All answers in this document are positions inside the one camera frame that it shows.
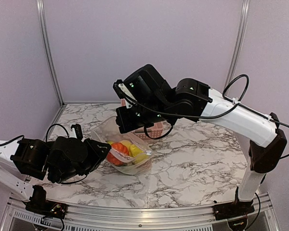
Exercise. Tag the aluminium frame post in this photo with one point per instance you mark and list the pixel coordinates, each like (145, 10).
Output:
(48, 52)
(239, 39)

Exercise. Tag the yellow fake lemon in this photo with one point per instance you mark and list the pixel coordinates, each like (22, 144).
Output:
(135, 152)

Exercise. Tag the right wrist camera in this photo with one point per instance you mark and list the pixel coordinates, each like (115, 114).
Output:
(123, 93)

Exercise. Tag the clear zip top bag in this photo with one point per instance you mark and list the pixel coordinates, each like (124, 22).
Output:
(108, 131)

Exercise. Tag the left aluminium frame post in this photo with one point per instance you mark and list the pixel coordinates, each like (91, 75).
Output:
(48, 52)

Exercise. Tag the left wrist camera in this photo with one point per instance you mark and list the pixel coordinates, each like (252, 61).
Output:
(76, 131)

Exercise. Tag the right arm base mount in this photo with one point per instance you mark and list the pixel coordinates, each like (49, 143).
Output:
(232, 210)

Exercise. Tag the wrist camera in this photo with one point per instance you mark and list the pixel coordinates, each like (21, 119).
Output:
(76, 131)
(123, 93)

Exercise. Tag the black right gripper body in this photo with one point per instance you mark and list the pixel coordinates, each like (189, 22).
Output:
(149, 115)

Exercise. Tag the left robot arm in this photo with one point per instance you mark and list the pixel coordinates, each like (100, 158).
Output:
(58, 161)

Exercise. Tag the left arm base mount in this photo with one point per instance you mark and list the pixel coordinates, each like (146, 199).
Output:
(39, 204)

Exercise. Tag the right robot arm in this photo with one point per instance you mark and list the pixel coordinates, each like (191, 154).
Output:
(150, 99)

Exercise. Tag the right aluminium frame post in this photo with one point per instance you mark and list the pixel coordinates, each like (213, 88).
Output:
(239, 39)

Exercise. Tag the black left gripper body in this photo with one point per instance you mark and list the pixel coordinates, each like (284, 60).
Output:
(92, 161)

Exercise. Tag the front aluminium rail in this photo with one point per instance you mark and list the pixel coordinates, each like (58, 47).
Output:
(96, 218)

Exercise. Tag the orange fake pumpkin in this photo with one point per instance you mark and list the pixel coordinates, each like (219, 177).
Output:
(118, 154)

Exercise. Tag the pink perforated plastic basket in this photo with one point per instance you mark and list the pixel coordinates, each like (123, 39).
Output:
(149, 132)

